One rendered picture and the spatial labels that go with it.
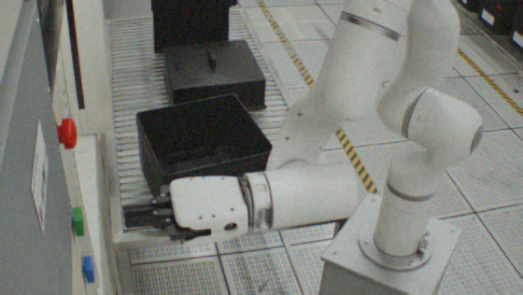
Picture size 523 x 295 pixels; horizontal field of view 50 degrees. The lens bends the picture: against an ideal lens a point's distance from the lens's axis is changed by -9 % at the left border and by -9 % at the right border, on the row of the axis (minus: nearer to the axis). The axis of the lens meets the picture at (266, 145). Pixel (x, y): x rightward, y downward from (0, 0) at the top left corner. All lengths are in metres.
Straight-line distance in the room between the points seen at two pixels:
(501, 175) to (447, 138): 1.98
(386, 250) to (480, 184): 1.66
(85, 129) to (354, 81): 0.94
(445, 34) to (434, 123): 0.21
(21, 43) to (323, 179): 0.50
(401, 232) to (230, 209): 0.63
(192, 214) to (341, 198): 0.21
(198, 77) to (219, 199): 1.04
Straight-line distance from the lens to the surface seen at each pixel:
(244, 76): 1.86
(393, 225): 1.38
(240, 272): 2.40
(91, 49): 1.49
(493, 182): 3.09
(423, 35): 1.07
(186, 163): 1.65
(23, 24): 0.57
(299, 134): 0.94
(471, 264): 2.61
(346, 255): 1.43
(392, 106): 1.22
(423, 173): 1.26
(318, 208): 0.86
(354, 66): 0.82
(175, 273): 2.39
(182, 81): 1.84
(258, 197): 0.84
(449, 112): 1.20
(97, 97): 1.56
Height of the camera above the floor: 1.78
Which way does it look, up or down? 36 degrees down
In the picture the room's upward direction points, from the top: 3 degrees clockwise
